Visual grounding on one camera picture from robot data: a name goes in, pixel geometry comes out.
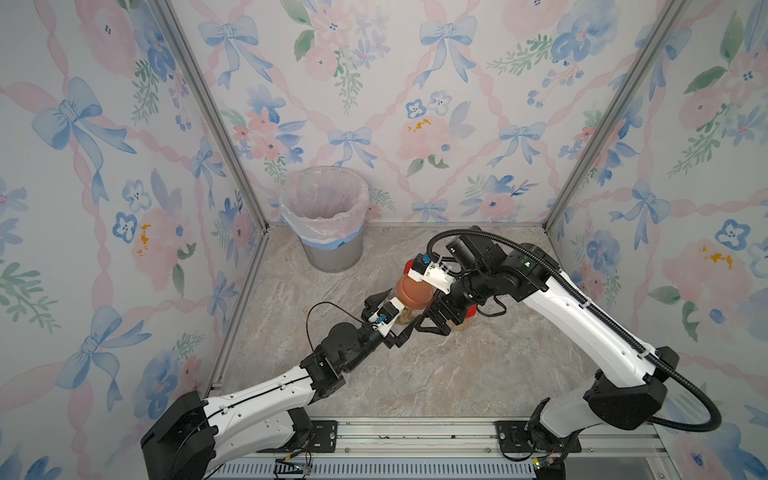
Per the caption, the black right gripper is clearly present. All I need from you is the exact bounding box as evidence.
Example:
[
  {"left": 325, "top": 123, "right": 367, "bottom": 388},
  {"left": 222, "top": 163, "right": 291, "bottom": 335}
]
[{"left": 411, "top": 267, "right": 494, "bottom": 332}]

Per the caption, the clear jar with orange lid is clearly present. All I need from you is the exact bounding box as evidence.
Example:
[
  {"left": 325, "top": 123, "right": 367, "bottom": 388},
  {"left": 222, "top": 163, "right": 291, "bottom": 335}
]
[{"left": 395, "top": 275, "right": 435, "bottom": 326}]

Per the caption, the orange jar lid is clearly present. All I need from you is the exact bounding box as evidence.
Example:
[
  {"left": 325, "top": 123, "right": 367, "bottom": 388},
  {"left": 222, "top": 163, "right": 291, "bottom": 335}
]
[{"left": 395, "top": 275, "right": 435, "bottom": 311}]

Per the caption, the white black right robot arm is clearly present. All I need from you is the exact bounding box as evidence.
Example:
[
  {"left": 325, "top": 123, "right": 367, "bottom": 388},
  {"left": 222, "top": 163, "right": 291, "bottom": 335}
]
[{"left": 404, "top": 230, "right": 680, "bottom": 450}]

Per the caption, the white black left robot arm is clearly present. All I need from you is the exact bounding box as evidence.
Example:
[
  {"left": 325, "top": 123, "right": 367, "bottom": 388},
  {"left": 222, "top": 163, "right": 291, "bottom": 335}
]
[{"left": 141, "top": 291, "right": 423, "bottom": 479}]

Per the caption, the clear jar with peanuts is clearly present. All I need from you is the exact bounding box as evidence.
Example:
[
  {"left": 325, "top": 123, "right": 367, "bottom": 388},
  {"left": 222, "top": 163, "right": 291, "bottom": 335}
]
[{"left": 452, "top": 314, "right": 477, "bottom": 332}]

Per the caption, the pink trash bag liner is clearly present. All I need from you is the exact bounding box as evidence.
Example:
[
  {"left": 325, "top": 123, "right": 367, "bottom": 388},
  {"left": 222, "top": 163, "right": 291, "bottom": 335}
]
[{"left": 279, "top": 166, "right": 370, "bottom": 250}]

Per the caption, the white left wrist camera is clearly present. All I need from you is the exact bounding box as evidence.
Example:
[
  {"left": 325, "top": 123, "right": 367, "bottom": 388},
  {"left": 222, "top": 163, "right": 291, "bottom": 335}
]
[{"left": 368, "top": 297, "right": 405, "bottom": 326}]

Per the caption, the thin black left cable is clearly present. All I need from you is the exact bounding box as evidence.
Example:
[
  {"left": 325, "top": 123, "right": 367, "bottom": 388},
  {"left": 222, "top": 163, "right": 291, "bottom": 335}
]
[{"left": 305, "top": 301, "right": 367, "bottom": 352}]

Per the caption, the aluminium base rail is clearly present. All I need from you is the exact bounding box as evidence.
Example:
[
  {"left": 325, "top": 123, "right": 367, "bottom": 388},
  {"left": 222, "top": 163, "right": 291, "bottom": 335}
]
[{"left": 209, "top": 416, "right": 682, "bottom": 480}]

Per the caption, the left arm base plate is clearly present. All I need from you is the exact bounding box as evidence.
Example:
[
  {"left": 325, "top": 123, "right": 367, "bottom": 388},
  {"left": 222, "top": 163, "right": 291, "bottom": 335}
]
[{"left": 261, "top": 420, "right": 339, "bottom": 454}]

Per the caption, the black corrugated cable conduit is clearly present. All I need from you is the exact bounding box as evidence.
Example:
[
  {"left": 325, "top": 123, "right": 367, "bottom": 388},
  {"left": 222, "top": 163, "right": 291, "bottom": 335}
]
[{"left": 425, "top": 229, "right": 722, "bottom": 433}]

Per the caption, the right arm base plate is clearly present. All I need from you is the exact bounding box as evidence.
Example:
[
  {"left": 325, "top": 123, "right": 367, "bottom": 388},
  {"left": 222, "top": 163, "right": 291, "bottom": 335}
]
[{"left": 493, "top": 420, "right": 582, "bottom": 456}]

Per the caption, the aluminium corner post left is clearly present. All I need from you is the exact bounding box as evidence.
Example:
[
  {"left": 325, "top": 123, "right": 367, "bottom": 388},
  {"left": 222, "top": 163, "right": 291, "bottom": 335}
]
[{"left": 148, "top": 0, "right": 269, "bottom": 235}]

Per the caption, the aluminium corner post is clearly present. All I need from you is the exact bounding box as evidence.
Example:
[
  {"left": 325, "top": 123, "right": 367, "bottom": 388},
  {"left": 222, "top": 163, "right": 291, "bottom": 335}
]
[
  {"left": 543, "top": 0, "right": 691, "bottom": 234},
  {"left": 148, "top": 0, "right": 269, "bottom": 235}
]

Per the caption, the aluminium corner post right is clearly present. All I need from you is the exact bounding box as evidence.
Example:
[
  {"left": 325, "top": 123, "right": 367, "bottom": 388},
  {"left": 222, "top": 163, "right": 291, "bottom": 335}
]
[{"left": 543, "top": 0, "right": 691, "bottom": 234}]

